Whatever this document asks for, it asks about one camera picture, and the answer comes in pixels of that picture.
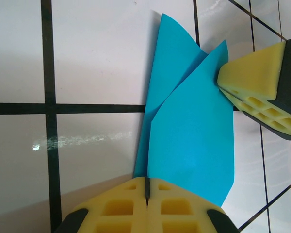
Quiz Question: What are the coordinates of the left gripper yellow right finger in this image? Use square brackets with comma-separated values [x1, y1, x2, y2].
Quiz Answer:
[147, 178, 241, 233]

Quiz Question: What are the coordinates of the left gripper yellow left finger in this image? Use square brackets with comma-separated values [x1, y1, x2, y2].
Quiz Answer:
[54, 177, 148, 233]

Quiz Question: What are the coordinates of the blue rectangular block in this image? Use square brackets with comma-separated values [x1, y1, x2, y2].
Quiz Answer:
[133, 13, 236, 207]

